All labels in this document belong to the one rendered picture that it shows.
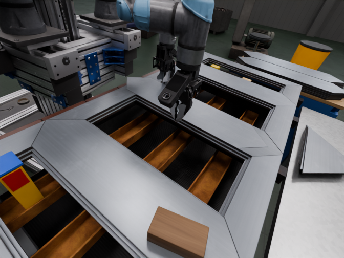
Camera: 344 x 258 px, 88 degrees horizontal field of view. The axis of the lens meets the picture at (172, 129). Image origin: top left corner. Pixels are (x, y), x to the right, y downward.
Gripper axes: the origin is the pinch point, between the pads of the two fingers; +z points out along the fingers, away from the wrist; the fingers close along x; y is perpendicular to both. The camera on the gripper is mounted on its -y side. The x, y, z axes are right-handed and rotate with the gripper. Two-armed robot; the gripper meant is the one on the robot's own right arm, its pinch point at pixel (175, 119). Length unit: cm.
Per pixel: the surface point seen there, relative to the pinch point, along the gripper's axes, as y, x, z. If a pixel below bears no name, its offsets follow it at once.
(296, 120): 60, -41, 14
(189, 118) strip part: 11.6, -0.2, 6.2
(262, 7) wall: 972, 172, 31
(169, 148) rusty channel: 5.6, 3.8, 22.4
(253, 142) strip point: 16.2, -26.3, 6.6
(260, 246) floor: 29, -64, 92
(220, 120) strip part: 20.3, -10.9, 6.4
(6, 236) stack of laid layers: -50, 9, 7
